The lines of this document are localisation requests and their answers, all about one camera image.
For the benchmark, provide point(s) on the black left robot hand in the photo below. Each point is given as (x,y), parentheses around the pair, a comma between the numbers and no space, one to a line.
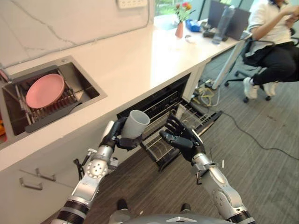
(115,137)

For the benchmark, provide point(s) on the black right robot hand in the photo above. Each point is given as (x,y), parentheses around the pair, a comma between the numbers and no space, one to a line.
(184,137)

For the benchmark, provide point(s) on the white cup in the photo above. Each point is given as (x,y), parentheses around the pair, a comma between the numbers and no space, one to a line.
(135,127)

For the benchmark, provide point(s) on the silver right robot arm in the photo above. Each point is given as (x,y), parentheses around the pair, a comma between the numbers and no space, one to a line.
(215,182)

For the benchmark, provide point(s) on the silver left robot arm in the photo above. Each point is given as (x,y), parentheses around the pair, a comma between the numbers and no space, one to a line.
(93,172)

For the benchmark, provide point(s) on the open dishwasher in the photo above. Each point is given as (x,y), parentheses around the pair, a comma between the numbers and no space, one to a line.
(168,112)

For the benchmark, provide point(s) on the dark left robot foot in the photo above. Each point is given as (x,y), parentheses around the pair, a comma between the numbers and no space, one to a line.
(122,204)

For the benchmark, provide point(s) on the dark robot foot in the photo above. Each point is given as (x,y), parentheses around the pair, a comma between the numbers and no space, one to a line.
(185,206)
(122,204)

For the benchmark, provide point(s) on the dark right robot foot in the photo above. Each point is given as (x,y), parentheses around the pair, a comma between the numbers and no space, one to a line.
(185,206)

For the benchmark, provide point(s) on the black sink drying rack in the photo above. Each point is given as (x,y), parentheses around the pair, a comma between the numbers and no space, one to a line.
(49,109)

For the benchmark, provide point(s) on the stainless steel sink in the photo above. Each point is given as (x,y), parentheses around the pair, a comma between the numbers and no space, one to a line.
(51,93)

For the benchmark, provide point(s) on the grey robot torso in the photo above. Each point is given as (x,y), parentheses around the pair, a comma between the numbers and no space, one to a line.
(172,217)

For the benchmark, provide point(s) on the pink plate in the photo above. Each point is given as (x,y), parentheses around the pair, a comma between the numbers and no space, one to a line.
(45,91)

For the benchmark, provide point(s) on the white desk leg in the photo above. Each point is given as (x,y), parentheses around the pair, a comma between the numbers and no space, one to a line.
(227,63)

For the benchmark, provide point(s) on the black office chair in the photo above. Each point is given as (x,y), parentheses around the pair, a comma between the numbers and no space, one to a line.
(254,67)

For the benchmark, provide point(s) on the small white object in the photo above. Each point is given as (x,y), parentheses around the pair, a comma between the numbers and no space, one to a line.
(189,38)

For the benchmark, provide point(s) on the pink flower vase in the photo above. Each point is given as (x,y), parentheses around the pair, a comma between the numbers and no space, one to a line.
(180,30)

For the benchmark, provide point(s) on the black desk device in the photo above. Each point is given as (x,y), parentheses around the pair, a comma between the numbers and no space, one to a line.
(209,32)

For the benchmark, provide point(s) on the blue package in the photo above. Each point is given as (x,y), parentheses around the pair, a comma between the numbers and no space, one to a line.
(192,25)

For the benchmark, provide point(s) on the clear blue water bottle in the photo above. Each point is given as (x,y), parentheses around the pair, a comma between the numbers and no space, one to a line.
(222,24)

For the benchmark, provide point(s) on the person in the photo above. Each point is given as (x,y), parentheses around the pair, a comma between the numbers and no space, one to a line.
(271,44)

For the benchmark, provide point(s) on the colourful flower bouquet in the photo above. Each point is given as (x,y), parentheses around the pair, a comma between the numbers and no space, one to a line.
(183,10)

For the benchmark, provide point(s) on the white power strip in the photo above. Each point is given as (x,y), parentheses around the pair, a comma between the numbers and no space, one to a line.
(132,3)

